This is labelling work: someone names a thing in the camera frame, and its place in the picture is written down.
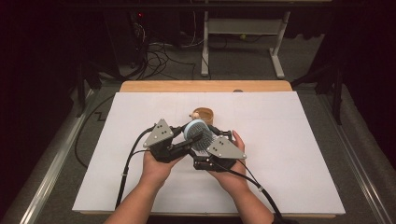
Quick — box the long black floor cable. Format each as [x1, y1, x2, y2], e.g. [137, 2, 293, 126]
[74, 93, 117, 170]

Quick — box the white sheet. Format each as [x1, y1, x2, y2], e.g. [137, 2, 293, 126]
[72, 91, 347, 217]

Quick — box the right hand-held gripper black cable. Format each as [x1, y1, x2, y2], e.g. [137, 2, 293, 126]
[208, 157, 286, 224]

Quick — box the left hand-held gripper black cable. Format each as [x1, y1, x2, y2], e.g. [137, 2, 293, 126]
[114, 123, 157, 210]

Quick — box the metal floor rail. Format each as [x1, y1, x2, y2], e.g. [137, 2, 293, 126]
[0, 88, 98, 224]
[316, 91, 396, 224]

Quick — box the white metal desk frame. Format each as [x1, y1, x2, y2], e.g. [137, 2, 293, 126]
[200, 0, 292, 80]

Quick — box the light blue hairbrush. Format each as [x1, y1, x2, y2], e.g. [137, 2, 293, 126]
[183, 119, 216, 157]

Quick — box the person's right hand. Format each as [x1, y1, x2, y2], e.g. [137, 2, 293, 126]
[206, 129, 251, 191]

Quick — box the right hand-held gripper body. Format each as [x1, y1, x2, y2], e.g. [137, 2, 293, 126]
[191, 135, 248, 172]

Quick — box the wooden cup with small figure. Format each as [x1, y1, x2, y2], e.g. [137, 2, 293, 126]
[189, 106, 216, 126]

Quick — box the wooden table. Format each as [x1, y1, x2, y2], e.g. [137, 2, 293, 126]
[78, 79, 338, 219]

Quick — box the black stand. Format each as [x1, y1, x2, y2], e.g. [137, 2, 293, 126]
[73, 59, 105, 119]
[290, 57, 346, 126]

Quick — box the person's left hand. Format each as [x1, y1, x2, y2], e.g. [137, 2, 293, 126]
[140, 150, 185, 189]

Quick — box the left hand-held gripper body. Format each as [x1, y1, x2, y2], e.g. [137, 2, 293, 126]
[142, 118, 191, 164]

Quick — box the black computer tower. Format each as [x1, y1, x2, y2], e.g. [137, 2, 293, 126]
[104, 8, 150, 71]

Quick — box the bundle of floor cables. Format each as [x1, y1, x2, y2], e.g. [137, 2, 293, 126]
[122, 18, 206, 82]

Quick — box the hand-held gripper black cable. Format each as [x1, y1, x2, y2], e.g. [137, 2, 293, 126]
[208, 157, 286, 224]
[114, 123, 157, 210]

